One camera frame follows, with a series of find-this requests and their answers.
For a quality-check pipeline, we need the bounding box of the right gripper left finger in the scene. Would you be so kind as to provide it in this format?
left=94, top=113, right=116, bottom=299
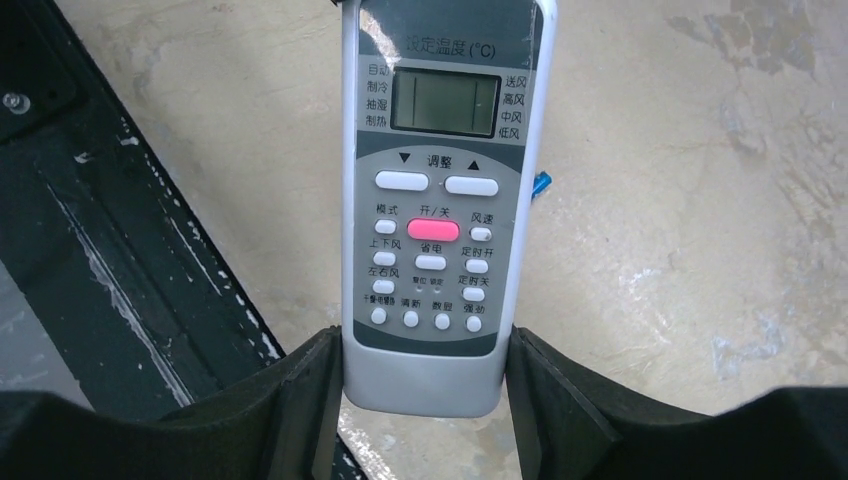
left=1, top=327, right=341, bottom=479

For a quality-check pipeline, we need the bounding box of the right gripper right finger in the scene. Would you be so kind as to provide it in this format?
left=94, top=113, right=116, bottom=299
left=505, top=328, right=847, bottom=479

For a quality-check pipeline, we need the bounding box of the blue battery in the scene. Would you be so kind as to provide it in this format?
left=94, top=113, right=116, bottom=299
left=531, top=171, right=552, bottom=200

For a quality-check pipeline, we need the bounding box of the white remote control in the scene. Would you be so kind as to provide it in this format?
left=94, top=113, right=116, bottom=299
left=341, top=0, right=558, bottom=418

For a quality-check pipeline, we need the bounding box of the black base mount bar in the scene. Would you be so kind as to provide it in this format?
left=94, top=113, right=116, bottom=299
left=1, top=1, right=283, bottom=420

